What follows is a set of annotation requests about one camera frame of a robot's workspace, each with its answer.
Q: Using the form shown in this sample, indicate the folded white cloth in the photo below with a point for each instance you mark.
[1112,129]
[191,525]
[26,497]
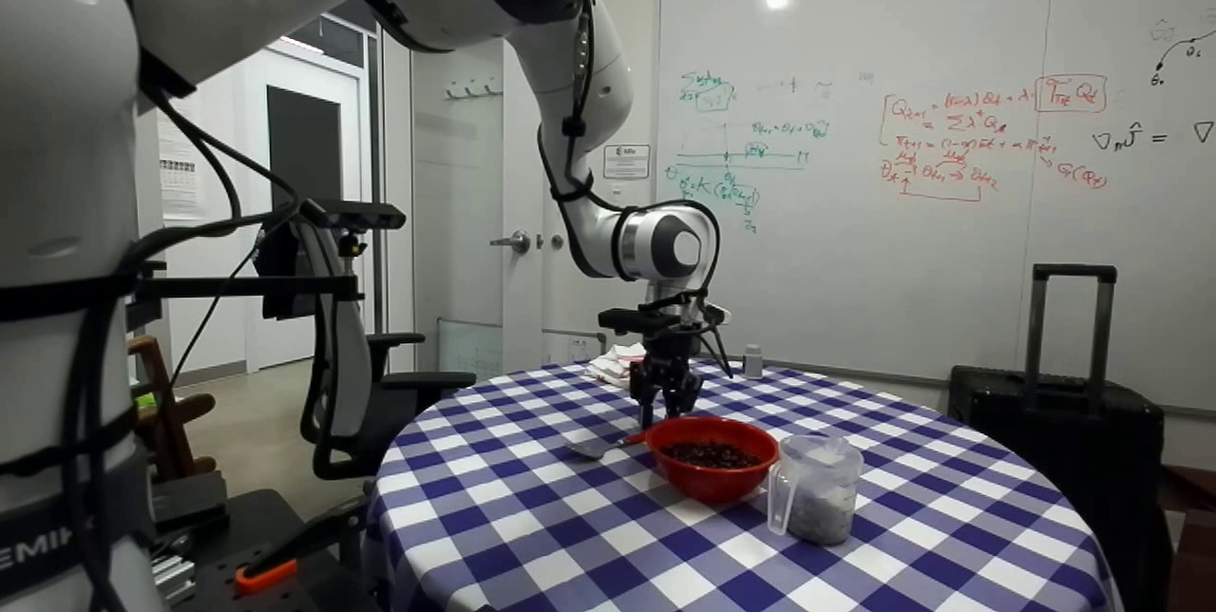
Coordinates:
[613,367]

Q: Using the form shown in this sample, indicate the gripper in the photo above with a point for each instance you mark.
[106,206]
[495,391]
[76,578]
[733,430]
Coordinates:
[671,346]

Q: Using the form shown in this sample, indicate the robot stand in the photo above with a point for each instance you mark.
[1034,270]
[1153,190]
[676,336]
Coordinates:
[247,536]

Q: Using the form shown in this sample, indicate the black suitcase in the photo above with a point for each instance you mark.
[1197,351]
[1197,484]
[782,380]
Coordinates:
[1064,441]

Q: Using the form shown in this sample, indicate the wooden stool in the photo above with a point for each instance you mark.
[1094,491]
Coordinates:
[166,412]

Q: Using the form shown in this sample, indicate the grey grains in jug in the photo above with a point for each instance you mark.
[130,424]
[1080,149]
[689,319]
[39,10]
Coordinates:
[820,517]

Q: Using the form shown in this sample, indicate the whiteboard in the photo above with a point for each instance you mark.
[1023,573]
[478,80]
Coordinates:
[902,213]

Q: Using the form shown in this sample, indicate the heap of dark beans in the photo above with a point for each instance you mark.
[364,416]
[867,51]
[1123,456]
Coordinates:
[711,454]

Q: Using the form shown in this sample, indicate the red bowl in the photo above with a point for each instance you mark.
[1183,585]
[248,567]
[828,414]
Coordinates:
[712,482]

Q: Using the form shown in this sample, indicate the wall sign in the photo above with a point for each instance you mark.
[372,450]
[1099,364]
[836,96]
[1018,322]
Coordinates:
[626,162]

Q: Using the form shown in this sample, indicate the clear plastic measuring jug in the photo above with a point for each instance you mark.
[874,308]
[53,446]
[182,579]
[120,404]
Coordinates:
[817,488]

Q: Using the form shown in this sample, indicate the row of coat hooks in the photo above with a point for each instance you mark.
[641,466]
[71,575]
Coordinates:
[473,89]

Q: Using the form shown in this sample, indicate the camera on mount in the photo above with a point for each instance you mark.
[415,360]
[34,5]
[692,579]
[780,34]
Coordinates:
[356,214]

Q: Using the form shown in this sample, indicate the white door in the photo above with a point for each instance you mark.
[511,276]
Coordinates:
[522,308]

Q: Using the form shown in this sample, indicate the wall calendar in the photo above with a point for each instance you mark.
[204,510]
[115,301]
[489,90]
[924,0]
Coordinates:
[179,175]

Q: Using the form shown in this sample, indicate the black office chair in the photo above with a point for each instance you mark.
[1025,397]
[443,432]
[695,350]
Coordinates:
[380,403]

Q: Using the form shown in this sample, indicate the blue white checkered tablecloth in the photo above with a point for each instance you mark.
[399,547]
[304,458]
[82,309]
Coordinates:
[570,536]

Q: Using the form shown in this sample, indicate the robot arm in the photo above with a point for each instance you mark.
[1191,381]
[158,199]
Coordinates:
[57,165]

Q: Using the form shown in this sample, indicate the small grey bottle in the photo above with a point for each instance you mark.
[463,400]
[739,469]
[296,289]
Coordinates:
[753,363]

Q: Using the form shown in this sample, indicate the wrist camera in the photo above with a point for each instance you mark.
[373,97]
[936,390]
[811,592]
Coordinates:
[629,317]

